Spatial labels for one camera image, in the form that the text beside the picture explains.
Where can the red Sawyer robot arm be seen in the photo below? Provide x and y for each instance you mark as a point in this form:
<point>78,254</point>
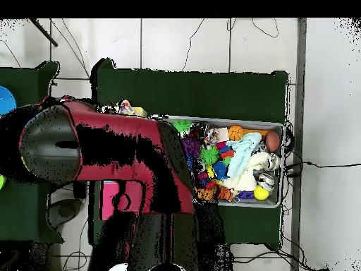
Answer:
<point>107,121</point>

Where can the dark green tablecloth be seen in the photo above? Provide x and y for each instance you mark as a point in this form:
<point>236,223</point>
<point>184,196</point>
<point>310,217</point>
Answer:
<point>211,90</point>

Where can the grey floor base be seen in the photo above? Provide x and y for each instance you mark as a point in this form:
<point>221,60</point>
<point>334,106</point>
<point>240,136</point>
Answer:
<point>66,211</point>

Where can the green cloth side table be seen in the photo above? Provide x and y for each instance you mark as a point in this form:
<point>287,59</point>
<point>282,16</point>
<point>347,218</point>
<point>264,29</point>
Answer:
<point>22,214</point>

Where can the purple spiky ball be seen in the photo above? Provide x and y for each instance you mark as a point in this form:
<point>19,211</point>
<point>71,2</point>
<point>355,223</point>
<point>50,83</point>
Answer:
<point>192,146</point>

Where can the green disc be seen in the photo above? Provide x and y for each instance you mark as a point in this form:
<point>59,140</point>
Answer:
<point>1,182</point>

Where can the black upright bar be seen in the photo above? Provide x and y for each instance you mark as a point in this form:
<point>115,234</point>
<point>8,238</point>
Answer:
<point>80,189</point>

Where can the shallow mesh toy bin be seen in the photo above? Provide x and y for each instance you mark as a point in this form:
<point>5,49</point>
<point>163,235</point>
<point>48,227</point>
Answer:
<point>253,201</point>

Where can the wooden box with three holes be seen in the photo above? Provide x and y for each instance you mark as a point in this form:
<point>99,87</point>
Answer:
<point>108,203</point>

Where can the polka dot cloth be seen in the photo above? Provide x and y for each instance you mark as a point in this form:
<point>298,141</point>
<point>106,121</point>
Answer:
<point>127,108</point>

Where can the orange toy basketball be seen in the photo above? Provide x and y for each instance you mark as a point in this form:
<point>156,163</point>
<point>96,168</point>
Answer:
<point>236,132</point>

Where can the brown toy football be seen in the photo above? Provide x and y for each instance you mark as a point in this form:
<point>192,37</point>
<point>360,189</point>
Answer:
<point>272,141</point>

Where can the blue disc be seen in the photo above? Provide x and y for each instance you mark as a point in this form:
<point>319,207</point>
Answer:
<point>5,100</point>

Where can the yellow tennis ball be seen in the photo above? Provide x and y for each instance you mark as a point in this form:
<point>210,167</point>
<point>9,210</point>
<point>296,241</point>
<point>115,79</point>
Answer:
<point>261,192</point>

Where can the cream knitted cloth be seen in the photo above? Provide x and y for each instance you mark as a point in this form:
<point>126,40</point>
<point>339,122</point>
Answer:
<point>251,175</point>

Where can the black rod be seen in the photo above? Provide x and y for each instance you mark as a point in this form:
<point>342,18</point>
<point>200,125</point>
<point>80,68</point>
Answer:
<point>43,32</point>

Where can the light blue cloth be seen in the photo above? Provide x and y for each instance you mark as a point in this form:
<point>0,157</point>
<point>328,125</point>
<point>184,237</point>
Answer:
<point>242,153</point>

